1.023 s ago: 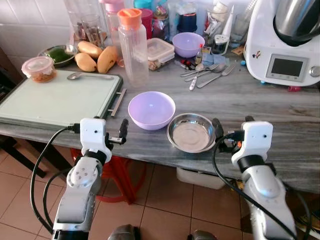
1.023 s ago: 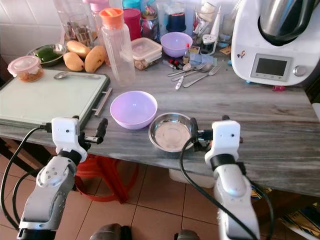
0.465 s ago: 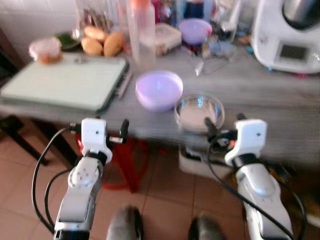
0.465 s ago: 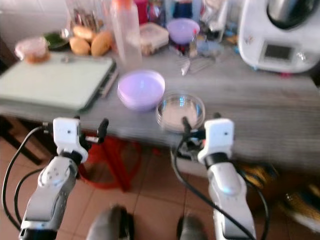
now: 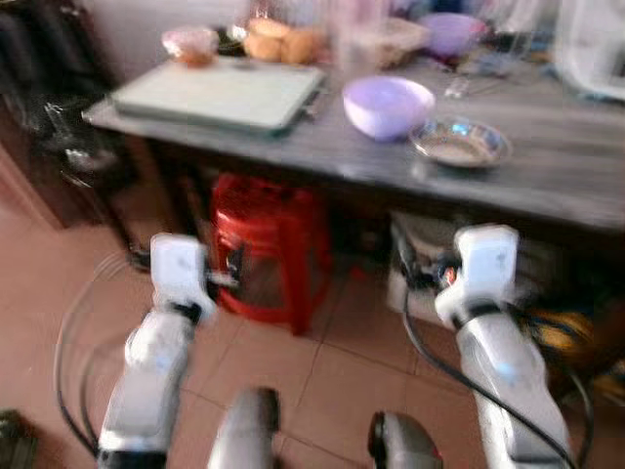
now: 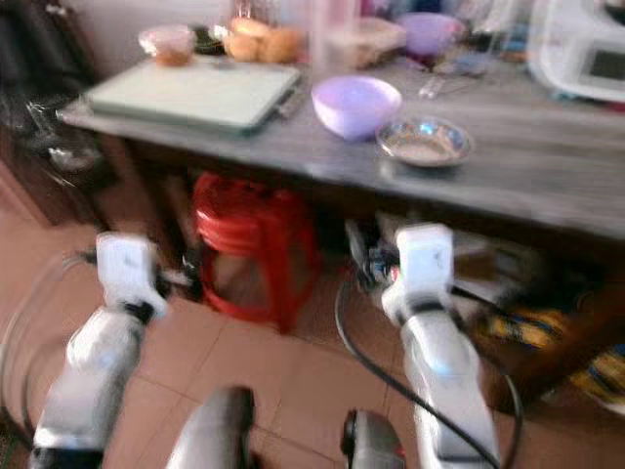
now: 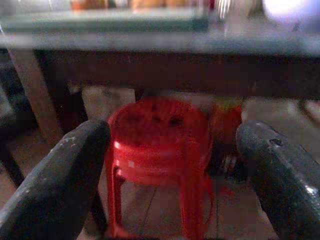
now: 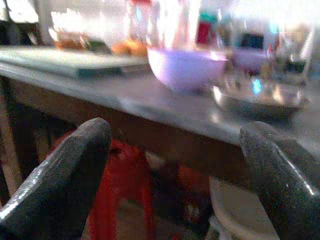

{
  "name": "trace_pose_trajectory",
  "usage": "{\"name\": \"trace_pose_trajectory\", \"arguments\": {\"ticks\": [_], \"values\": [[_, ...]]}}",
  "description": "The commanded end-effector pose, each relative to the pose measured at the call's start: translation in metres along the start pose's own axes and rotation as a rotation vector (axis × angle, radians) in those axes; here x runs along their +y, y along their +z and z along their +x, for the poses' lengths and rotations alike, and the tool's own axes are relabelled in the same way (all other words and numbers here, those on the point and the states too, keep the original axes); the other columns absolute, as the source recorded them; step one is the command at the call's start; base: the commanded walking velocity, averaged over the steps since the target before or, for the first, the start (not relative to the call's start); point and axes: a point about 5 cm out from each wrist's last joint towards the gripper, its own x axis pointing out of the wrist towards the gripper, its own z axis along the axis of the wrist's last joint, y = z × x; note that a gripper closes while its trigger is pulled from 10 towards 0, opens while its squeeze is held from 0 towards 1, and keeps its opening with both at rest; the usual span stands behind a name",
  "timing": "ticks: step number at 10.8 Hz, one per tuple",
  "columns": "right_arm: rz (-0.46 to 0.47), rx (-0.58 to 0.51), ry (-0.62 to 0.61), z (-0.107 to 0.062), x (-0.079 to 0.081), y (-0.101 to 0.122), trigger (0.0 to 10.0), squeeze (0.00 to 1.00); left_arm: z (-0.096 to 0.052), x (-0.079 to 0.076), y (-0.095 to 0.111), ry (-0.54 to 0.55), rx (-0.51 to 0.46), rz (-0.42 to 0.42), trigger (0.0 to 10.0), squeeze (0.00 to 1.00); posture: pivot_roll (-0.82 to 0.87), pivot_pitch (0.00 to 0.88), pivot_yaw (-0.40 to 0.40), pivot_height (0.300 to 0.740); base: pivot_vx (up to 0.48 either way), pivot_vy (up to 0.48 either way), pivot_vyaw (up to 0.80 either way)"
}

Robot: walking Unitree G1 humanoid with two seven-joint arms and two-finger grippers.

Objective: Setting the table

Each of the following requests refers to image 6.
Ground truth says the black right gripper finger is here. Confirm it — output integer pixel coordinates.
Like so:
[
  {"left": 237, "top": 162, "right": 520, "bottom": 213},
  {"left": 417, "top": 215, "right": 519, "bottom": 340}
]
[{"left": 346, "top": 220, "right": 372, "bottom": 284}]

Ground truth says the large lilac plastic bowl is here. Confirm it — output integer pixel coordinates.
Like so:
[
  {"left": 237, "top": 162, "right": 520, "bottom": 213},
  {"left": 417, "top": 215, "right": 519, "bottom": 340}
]
[{"left": 312, "top": 75, "right": 403, "bottom": 143}]

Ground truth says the red plastic stool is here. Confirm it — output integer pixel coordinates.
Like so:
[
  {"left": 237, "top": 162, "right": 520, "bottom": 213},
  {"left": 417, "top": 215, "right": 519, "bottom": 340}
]
[{"left": 192, "top": 173, "right": 322, "bottom": 334}]

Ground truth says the shallow steel dish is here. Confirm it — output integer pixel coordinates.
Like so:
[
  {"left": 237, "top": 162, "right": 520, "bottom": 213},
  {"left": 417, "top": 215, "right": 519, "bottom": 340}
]
[{"left": 376, "top": 116, "right": 476, "bottom": 170}]

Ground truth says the grey left robot leg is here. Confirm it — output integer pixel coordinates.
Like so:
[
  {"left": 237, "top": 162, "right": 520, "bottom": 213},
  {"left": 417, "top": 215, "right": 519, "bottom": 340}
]
[{"left": 165, "top": 386, "right": 256, "bottom": 469}]

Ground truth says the grey robot leg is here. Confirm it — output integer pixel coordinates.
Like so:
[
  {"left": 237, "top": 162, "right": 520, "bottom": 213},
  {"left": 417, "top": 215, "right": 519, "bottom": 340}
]
[
  {"left": 165, "top": 386, "right": 256, "bottom": 469},
  {"left": 340, "top": 408, "right": 407, "bottom": 469}
]

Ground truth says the yellow object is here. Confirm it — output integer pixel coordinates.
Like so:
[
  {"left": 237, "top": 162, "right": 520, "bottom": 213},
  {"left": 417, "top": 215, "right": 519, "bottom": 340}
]
[{"left": 488, "top": 308, "right": 573, "bottom": 355}]

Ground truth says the green cutting board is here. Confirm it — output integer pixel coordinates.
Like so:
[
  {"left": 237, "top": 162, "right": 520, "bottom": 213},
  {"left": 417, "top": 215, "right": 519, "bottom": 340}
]
[{"left": 83, "top": 61, "right": 305, "bottom": 135}]

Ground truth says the grey right robot leg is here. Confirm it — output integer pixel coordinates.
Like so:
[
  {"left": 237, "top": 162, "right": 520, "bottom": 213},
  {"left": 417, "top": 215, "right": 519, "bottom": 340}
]
[{"left": 340, "top": 408, "right": 407, "bottom": 469}]

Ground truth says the grey marble-top table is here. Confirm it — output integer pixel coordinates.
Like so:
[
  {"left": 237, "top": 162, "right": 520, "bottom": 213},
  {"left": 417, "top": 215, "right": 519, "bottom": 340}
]
[{"left": 59, "top": 51, "right": 625, "bottom": 257}]

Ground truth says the clear food container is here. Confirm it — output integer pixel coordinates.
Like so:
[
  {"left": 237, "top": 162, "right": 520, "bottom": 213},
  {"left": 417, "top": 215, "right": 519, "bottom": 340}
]
[{"left": 342, "top": 17, "right": 407, "bottom": 65}]

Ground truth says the dark metal rack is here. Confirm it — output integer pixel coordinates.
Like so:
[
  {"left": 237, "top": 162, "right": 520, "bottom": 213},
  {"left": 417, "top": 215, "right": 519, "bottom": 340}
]
[{"left": 0, "top": 0, "right": 104, "bottom": 257}]

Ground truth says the glass bowl with food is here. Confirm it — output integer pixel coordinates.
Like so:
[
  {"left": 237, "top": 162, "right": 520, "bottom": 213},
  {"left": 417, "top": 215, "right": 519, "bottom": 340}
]
[{"left": 139, "top": 24, "right": 199, "bottom": 68}]

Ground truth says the clear plastic bottle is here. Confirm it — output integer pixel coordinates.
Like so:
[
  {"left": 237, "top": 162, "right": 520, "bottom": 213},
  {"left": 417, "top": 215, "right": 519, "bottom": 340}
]
[{"left": 308, "top": 0, "right": 363, "bottom": 71}]

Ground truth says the small purple bowl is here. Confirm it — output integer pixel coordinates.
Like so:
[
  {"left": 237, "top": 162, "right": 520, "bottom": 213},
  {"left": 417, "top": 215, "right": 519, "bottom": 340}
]
[{"left": 396, "top": 12, "right": 466, "bottom": 59}]

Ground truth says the white kitchen machine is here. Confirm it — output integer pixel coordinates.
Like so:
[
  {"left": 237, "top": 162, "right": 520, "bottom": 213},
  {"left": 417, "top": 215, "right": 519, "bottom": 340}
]
[{"left": 527, "top": 0, "right": 625, "bottom": 105}]

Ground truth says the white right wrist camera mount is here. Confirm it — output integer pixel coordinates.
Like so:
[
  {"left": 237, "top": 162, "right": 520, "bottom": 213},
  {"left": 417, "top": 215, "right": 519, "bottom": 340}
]
[{"left": 381, "top": 223, "right": 456, "bottom": 326}]

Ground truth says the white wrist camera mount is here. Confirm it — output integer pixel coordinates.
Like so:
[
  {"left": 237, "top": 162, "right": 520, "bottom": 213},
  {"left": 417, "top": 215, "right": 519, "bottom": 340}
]
[
  {"left": 381, "top": 223, "right": 456, "bottom": 326},
  {"left": 96, "top": 233, "right": 158, "bottom": 315}
]

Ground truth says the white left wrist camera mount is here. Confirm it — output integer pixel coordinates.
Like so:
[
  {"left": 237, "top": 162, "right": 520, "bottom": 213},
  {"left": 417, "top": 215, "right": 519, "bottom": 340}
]
[{"left": 96, "top": 233, "right": 158, "bottom": 315}]

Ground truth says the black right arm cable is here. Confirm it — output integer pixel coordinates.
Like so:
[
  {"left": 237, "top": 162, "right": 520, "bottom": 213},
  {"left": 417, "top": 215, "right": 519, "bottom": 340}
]
[{"left": 335, "top": 278, "right": 504, "bottom": 469}]

